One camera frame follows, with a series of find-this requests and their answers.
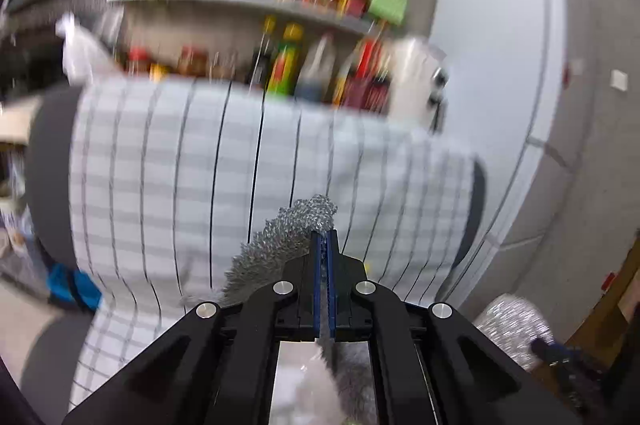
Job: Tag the grey knitted cloth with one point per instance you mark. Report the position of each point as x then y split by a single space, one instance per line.
290 230

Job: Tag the red capped jar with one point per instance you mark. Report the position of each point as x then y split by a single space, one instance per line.
137 60

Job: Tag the white plastic bag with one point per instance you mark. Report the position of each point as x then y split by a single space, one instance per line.
82 47

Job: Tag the blue cloth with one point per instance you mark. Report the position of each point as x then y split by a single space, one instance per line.
75 287

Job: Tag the brown spice jar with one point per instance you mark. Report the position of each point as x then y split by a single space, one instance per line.
192 61

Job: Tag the white kitchen counter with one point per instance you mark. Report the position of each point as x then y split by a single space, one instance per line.
15 120

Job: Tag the brown wooden furniture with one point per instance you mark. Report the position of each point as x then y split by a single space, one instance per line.
617 300

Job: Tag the dark soy sauce bottle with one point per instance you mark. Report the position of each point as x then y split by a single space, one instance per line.
260 55

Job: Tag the green bottle with yellow cap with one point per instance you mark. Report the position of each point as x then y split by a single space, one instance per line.
285 60

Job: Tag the white wall switch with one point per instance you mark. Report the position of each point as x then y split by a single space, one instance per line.
620 81

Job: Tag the white checked cloth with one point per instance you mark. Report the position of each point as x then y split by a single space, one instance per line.
200 180

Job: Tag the red labelled bottle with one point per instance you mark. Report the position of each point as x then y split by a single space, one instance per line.
367 75

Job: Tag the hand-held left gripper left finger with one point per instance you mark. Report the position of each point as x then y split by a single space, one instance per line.
315 285

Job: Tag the clear bottle with dark liquid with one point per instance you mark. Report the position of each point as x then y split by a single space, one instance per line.
315 70

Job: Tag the white refrigerator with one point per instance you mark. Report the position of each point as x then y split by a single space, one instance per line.
490 55

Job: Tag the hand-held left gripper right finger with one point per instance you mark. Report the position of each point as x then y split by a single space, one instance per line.
330 285

